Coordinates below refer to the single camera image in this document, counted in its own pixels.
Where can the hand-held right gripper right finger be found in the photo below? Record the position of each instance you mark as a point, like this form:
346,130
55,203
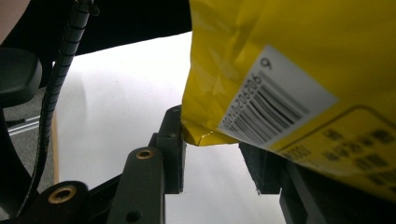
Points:
271,174

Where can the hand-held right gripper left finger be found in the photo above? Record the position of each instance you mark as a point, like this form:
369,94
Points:
143,186

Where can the yellow spout pouch green cap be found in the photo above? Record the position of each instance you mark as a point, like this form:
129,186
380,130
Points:
280,31

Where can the wooden table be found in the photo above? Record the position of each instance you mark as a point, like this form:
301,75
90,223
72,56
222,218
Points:
55,149

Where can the white paper sheet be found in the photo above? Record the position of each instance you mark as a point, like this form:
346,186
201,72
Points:
124,93

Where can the metal floor rail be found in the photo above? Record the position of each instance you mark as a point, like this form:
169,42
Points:
25,126

